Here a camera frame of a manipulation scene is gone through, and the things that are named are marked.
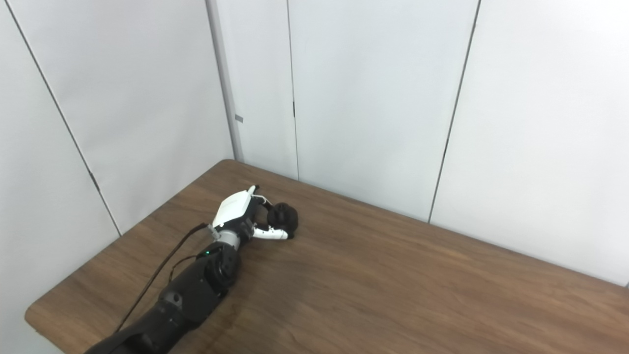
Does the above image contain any round black plastic part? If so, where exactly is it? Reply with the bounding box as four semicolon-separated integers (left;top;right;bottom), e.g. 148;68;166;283
265;203;299;239

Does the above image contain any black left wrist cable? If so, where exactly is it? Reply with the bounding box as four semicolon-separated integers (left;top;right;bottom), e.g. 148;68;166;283
114;223;219;335

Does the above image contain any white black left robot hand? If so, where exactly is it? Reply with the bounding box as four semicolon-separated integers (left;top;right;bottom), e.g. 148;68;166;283
212;185;294;241

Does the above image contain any grey vertical corner post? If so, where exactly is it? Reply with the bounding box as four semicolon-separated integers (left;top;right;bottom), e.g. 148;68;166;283
205;0;245;163

